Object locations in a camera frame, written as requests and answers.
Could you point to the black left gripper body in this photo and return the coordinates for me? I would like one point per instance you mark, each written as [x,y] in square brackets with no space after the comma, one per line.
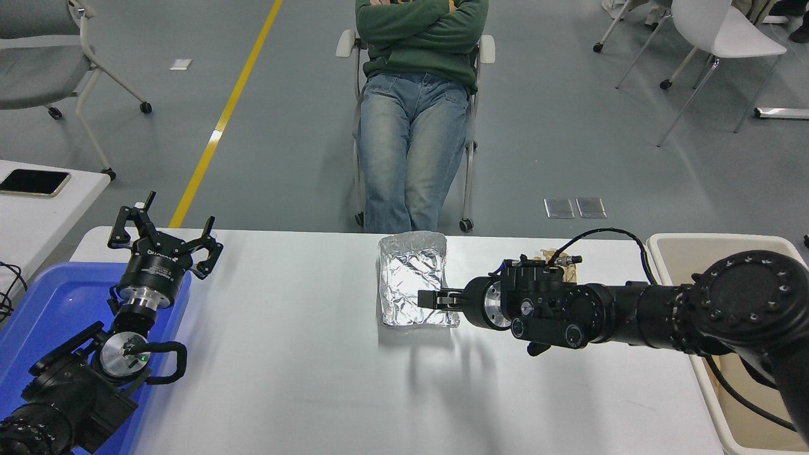
[155,272]

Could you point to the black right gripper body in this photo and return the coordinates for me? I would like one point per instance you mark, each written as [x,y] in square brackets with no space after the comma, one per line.
[474,303]

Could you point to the silver foil tray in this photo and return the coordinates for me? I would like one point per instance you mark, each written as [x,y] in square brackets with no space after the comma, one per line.
[404,278]

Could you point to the tan paper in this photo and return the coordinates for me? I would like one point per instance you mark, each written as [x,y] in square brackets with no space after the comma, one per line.
[571,273]

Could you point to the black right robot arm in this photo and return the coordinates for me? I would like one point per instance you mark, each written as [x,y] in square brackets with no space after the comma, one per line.
[632,309]

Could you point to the white side table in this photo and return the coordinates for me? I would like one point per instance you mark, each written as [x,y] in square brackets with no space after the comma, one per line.
[38,227]

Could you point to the black smartphone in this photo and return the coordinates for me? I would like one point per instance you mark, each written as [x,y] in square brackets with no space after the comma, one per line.
[35,182]

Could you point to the blue plastic tray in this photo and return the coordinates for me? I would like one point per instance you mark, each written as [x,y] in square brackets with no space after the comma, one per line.
[57,303]

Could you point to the silver floor plate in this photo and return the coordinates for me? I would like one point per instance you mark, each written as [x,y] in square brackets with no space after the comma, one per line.
[591,208]
[559,208]

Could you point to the white floor patch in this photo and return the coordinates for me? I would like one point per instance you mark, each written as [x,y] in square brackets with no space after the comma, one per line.
[181,64]

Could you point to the grey office chair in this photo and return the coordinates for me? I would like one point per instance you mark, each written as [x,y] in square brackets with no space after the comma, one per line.
[31,76]

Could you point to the person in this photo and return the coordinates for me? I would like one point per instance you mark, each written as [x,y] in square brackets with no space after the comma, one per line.
[411,126]
[801,28]
[612,7]

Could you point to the white metal-framed chair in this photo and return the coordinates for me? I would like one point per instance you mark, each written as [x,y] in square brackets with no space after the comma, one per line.
[485,49]

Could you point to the large pale plastic bin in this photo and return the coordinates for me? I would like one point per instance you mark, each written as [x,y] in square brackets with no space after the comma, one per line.
[746,379]

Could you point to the white shell chair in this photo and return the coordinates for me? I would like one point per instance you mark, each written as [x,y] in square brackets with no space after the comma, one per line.
[727,31]

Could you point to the wheeled chair frame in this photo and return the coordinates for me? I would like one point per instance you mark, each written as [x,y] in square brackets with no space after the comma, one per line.
[597,47]

